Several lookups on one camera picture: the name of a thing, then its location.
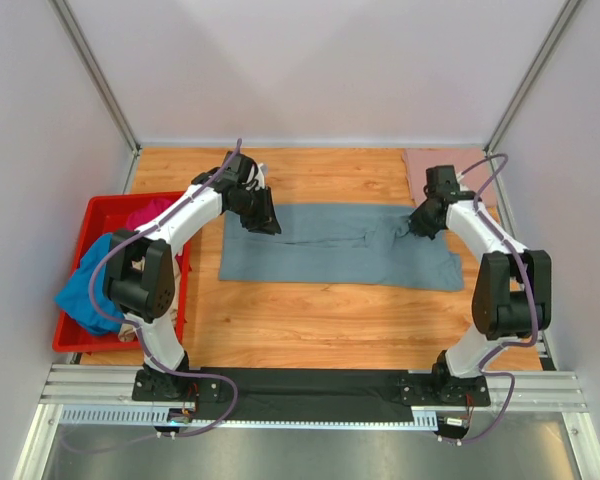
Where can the red plastic bin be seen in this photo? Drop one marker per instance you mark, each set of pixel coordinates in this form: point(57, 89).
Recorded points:
point(104, 214)

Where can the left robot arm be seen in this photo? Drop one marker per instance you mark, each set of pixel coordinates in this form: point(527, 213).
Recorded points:
point(138, 276)

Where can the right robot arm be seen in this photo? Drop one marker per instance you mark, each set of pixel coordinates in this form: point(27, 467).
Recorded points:
point(511, 302)

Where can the grey blue t shirt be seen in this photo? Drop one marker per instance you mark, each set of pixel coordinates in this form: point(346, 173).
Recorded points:
point(345, 243)

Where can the aluminium frame post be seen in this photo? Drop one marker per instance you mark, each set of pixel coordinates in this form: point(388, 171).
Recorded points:
point(80, 43)
point(560, 25)

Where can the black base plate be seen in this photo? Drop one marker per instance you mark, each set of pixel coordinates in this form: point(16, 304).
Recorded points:
point(338, 391)

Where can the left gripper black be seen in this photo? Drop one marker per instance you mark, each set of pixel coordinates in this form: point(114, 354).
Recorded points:
point(262, 211)

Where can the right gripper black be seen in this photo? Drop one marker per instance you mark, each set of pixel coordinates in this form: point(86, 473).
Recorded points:
point(422, 223)

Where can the bright blue t shirt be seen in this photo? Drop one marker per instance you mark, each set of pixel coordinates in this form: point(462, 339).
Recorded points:
point(74, 298)

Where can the left aluminium frame post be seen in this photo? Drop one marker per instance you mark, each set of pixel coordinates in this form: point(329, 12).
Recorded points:
point(80, 43)

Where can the beige t shirt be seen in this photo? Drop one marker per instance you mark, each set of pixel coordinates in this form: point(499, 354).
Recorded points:
point(127, 332)

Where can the right aluminium frame post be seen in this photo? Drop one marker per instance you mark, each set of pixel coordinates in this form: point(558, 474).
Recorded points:
point(560, 25)

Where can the magenta t shirt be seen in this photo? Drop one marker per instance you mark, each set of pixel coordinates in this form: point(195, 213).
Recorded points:
point(141, 216)

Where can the folded pink t shirt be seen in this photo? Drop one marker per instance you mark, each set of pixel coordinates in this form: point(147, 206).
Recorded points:
point(418, 160)

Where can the slotted cable duct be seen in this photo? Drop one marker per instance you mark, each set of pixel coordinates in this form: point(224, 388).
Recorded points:
point(163, 416)

